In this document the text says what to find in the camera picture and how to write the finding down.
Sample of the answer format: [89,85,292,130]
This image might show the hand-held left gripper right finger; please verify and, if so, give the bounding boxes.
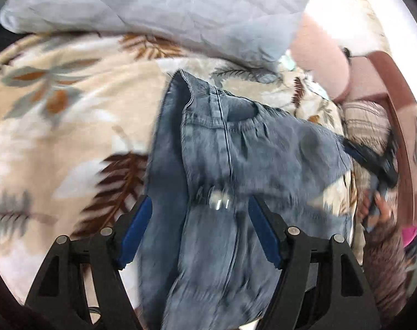
[248,195,383,330]

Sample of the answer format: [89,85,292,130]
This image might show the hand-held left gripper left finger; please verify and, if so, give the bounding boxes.
[24,194,153,330]

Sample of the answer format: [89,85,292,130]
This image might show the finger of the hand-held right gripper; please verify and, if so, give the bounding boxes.
[344,139,399,189]

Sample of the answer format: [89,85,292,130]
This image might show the blue denim pants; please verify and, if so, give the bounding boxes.
[136,69,355,330]

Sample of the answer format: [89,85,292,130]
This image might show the person's right hand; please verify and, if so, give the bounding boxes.
[359,192,392,229]

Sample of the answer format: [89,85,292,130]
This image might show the beige striped cushion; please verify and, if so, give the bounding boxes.
[342,101,399,169]

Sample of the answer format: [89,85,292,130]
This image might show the magenta cloth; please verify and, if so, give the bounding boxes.
[402,226,417,247]

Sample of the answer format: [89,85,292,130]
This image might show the pink brown sofa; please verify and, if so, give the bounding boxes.
[332,51,417,228]

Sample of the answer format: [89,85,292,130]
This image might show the pink bolster cushion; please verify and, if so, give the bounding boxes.
[290,12,352,101]

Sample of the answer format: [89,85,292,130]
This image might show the beige leaf printed blanket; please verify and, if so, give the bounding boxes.
[0,31,358,317]

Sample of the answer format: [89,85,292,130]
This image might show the cream lace cloth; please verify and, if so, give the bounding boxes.
[310,0,407,57]

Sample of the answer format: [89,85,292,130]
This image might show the grey quilted pillow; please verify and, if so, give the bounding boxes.
[0,0,324,73]

